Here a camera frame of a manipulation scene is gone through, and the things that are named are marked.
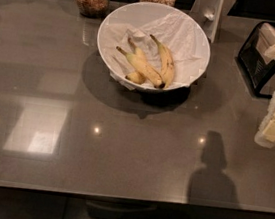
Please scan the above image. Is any white stand behind bowl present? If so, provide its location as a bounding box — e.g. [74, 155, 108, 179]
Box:
[189, 0, 236, 43]

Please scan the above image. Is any left small yellow banana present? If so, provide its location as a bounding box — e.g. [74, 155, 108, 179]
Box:
[126, 38, 146, 85]

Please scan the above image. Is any white bowl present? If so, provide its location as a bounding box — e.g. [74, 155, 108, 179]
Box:
[90, 0, 217, 101]

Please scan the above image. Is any white paper liner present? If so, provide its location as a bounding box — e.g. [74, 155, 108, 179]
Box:
[97, 2, 212, 100]

